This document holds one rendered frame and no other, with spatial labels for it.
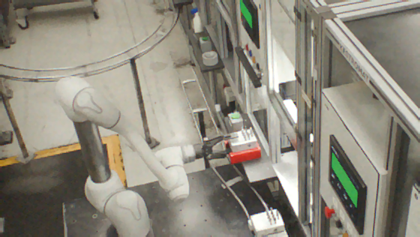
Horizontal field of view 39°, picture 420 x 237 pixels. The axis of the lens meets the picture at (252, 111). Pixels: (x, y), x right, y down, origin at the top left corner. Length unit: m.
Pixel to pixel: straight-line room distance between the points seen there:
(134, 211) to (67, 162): 1.88
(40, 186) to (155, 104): 1.17
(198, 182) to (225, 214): 0.28
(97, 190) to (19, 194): 1.64
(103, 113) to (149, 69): 3.03
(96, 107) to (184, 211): 0.87
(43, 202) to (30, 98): 1.37
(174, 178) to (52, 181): 1.87
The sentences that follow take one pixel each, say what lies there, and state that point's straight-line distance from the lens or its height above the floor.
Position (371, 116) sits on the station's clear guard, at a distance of 1.68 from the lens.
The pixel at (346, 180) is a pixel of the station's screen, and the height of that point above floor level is 1.64.
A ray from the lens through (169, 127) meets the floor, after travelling 4.76.
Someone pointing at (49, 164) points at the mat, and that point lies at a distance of 4.68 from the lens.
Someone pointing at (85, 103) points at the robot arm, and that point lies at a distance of 2.48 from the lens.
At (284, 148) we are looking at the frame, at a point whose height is 0.93.
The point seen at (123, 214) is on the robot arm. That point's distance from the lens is 2.83.
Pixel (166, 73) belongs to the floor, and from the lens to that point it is 5.41.
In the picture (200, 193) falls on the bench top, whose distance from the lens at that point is 3.18.
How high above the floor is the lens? 2.89
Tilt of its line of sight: 37 degrees down
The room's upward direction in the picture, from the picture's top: 4 degrees counter-clockwise
